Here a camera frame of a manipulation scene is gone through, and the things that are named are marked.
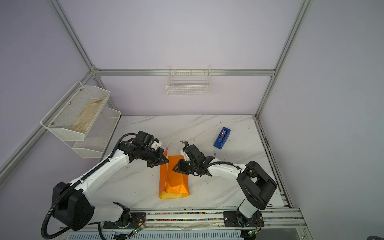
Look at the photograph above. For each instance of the blue tape dispenser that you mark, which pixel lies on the blue tape dispenser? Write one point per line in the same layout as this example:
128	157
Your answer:
222	138

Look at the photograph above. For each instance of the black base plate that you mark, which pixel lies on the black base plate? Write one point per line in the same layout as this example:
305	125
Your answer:
127	221
243	218

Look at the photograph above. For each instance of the yellow orange wrapping paper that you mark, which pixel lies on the yellow orange wrapping paper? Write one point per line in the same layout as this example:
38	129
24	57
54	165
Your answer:
172	185

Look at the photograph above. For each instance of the white wire wall basket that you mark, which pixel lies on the white wire wall basket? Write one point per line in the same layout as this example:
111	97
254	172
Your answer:
188	80

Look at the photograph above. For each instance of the beige cloth in shelf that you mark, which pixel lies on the beige cloth in shelf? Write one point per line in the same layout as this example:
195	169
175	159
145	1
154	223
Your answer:
83	121

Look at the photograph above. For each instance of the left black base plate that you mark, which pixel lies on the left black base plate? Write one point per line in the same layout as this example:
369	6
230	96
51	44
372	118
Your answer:
127	221

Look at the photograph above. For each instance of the aluminium frame rail front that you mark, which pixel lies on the aluminium frame rail front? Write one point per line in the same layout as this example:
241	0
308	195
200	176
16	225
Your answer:
211	219

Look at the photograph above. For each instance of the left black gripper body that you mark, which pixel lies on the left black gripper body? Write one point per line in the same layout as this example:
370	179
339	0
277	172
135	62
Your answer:
149	155

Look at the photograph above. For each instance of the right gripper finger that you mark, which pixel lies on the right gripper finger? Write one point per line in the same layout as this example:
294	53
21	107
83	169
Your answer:
181	167
201	173

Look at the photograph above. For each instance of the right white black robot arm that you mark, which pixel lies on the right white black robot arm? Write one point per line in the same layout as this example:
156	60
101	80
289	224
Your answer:
256	184

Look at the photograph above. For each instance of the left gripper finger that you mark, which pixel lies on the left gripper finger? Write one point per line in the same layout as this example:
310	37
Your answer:
154	164
163	157

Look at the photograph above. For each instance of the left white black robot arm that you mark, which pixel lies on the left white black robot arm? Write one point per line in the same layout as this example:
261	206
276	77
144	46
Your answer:
71	202

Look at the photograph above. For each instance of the white mesh shelf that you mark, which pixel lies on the white mesh shelf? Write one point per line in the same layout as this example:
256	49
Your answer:
60	118
99	135

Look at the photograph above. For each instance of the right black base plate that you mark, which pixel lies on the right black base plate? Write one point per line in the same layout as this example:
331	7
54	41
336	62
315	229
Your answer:
243	218

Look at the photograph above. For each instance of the lower white mesh shelf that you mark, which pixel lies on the lower white mesh shelf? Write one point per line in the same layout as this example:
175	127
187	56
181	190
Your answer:
99	135

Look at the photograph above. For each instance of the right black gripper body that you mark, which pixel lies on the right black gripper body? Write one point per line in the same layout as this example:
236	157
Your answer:
194	167

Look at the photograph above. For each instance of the upper white mesh shelf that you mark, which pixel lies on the upper white mesh shelf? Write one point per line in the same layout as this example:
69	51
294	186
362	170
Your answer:
60	118

